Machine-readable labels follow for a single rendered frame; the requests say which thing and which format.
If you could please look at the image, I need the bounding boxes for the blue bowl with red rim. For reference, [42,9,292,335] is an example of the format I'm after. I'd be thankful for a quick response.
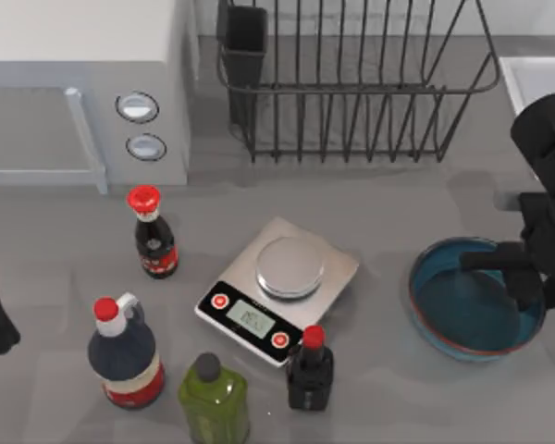
[407,237,549,364]

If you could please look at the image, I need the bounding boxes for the white sink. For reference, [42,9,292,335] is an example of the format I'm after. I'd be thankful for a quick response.
[498,55,555,117]

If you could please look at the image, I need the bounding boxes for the black square red-capped bottle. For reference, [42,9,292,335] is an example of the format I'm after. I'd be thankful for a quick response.
[285,325,335,412]

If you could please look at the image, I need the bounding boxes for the silver kitchen scale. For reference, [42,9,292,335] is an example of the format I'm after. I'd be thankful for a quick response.
[193,216,361,368]

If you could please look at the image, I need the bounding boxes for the green bottle with grey cap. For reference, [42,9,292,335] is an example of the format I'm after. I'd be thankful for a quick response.
[178,351,252,444]

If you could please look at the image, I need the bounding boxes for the black utensil holder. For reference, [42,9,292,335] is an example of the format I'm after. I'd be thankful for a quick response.
[216,0,270,127]

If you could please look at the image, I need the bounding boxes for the small dark red-capped bottle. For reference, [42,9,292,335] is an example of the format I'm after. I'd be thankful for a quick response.
[126,184,179,280]

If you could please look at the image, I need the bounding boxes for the pale microwave oven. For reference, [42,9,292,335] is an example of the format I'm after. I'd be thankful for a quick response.
[0,0,200,195]

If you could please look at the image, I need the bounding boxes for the small microwave knob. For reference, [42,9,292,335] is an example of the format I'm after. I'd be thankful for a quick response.
[125,132,168,163]

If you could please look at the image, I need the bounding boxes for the large microwave knob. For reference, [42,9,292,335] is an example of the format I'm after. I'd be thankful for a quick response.
[115,91,161,125]

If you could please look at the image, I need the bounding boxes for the microwave glass door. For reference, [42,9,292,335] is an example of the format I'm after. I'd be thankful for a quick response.
[0,86,108,195]

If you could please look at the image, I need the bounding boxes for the black wire dish rack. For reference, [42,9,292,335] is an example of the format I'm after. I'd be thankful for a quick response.
[216,0,502,165]

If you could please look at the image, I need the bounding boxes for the large dark bottle with handle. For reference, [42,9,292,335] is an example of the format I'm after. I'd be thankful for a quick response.
[87,291,167,411]

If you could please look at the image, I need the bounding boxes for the pale microwave door handle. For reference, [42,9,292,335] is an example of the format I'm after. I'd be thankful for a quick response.
[64,87,108,195]

